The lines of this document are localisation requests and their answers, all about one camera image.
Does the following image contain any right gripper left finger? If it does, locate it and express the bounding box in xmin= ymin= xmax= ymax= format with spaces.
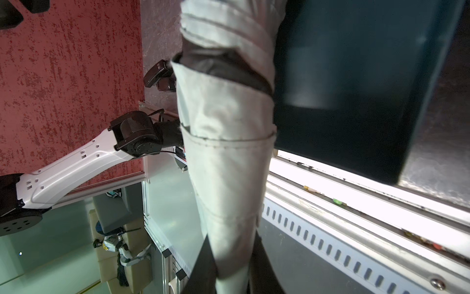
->
xmin=181 ymin=236 xmax=217 ymax=294

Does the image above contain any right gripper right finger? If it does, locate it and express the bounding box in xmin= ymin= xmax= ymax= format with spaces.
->
xmin=248 ymin=233 xmax=285 ymax=294

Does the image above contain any sage green umbrella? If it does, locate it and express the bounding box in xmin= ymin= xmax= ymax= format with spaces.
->
xmin=171 ymin=1 xmax=286 ymax=294

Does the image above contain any teal three-drawer cabinet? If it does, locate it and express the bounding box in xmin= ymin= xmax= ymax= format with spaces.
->
xmin=274 ymin=1 xmax=465 ymax=184

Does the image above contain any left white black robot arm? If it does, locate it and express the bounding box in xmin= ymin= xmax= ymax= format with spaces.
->
xmin=1 ymin=109 xmax=183 ymax=236

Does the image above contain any black block near left base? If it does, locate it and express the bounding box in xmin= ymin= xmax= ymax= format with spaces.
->
xmin=143 ymin=60 xmax=173 ymax=88

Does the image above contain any aluminium front rail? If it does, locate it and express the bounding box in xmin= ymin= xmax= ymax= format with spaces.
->
xmin=258 ymin=151 xmax=470 ymax=294

